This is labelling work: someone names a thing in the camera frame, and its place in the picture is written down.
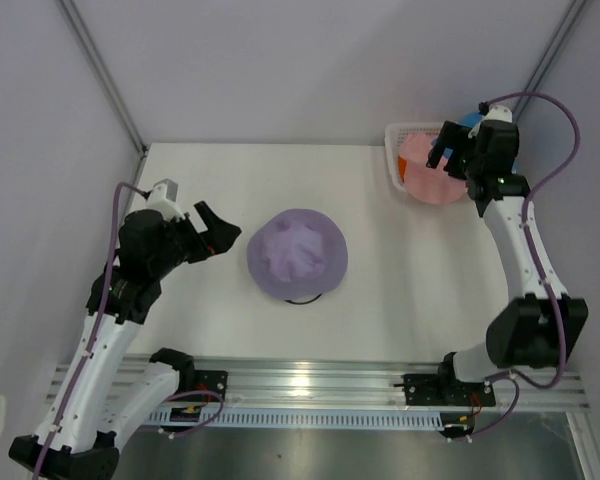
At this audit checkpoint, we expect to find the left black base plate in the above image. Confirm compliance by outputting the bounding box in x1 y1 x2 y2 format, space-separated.
177 370 229 404

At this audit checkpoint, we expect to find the pink bucket hat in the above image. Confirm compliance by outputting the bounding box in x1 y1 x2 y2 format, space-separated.
398 133 466 205

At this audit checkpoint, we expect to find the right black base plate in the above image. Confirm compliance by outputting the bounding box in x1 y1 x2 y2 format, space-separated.
394 373 496 407

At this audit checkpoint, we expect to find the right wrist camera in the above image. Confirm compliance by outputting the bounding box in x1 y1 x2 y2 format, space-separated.
468 104 513 138

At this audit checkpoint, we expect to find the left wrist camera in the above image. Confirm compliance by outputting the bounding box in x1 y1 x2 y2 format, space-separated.
142 179 186 222

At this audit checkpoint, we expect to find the orange bucket hat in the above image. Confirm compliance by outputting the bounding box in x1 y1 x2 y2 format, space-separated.
398 156 407 181

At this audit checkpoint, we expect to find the left aluminium corner post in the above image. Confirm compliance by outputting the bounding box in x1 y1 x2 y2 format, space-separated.
55 0 148 157

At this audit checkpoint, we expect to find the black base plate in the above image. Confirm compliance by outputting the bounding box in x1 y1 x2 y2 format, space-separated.
177 370 229 404
394 373 496 407

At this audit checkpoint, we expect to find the purple bucket hat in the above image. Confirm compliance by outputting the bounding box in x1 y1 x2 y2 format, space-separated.
246 209 349 303

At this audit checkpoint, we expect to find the aluminium mounting rail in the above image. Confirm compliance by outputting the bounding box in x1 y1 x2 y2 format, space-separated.
44 354 592 414

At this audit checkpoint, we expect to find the blue bucket hat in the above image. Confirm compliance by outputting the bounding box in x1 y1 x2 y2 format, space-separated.
444 112 520 175

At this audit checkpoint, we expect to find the white plastic basket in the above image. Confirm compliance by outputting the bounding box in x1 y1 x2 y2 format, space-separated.
385 122 449 198

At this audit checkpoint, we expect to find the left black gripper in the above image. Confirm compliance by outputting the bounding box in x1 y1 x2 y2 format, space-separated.
150 201 240 278

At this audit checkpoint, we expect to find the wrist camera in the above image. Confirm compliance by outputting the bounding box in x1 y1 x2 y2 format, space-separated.
142 179 186 222
468 104 513 138

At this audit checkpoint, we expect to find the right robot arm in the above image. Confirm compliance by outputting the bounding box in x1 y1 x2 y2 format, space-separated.
427 120 589 404

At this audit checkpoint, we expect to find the right aluminium corner post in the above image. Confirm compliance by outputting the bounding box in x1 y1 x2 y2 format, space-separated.
509 0 592 119

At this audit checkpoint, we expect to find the aluminium corner post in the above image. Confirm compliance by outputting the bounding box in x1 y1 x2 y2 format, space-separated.
509 0 592 119
55 0 148 157

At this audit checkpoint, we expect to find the black wire hat stand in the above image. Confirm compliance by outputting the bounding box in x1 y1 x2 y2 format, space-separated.
284 294 323 306

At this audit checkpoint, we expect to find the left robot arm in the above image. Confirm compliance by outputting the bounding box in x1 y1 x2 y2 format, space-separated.
9 202 241 479

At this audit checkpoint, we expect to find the white slotted cable duct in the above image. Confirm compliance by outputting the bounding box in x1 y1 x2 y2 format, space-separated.
144 407 444 432

